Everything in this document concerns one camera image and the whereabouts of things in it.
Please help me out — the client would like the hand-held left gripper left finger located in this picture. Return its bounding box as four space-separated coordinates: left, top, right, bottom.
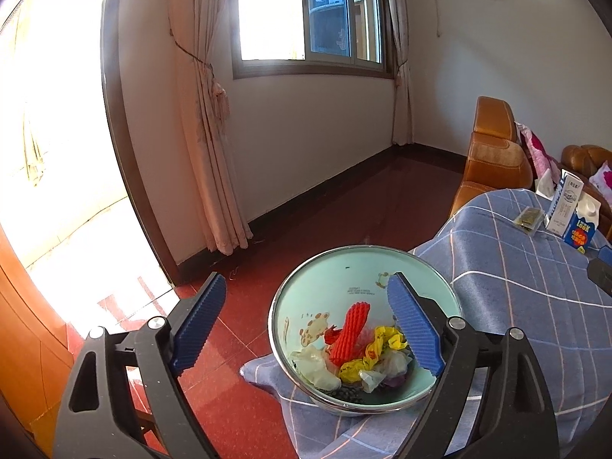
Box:
52 272 228 459

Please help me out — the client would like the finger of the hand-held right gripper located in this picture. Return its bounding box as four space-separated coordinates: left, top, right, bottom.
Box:
586 245 612 297

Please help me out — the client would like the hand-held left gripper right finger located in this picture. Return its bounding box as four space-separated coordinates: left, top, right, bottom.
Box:
386 272 560 459

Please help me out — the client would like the yellow foil wrapper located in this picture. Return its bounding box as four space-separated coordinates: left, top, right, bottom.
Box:
366 326 407 361

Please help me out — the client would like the clear plastic bag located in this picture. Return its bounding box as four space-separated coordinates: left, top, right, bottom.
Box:
358 349 414 393

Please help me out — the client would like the red foam net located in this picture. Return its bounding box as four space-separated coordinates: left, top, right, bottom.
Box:
327 301 371 368

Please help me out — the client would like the light green cartoon-print bin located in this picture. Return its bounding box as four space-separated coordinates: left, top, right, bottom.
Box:
268 245 467 414

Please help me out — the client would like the white red-print plastic bag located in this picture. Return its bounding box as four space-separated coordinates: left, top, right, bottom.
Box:
291 342 342 391

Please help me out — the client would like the blue and white carton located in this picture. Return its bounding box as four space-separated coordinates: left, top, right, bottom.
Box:
563 197 602 254

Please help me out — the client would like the tall white milk carton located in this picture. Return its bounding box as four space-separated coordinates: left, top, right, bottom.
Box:
544 169 586 236

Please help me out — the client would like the green snack packet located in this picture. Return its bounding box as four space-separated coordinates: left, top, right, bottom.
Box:
513 207 546 233

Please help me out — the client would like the pink floral pillow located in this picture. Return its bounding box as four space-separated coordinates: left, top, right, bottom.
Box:
515 122 560 187
590 161 612 197

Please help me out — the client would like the blue plaid tablecloth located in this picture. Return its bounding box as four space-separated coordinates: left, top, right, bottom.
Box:
239 189 612 459

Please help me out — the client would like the white tissue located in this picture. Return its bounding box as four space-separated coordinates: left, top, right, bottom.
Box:
535 174 558 199

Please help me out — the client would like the brown leather sofa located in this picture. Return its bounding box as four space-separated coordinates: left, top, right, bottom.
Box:
560 144 612 240

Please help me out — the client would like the orange leather armchair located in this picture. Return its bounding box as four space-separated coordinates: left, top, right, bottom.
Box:
450 96 536 221

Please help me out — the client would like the orange wooden door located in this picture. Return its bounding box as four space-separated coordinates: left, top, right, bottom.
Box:
0 222 80 459

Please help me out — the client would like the long pink curtain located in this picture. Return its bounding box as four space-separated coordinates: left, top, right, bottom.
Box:
167 0 254 256

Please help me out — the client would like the short pink curtain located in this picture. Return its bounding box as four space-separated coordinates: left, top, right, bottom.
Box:
382 0 414 146

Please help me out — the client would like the sliding glass window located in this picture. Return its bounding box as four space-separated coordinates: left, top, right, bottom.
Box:
232 0 390 80

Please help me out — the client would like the dark wooden door frame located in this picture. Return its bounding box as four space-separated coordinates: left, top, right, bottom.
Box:
100 0 180 288

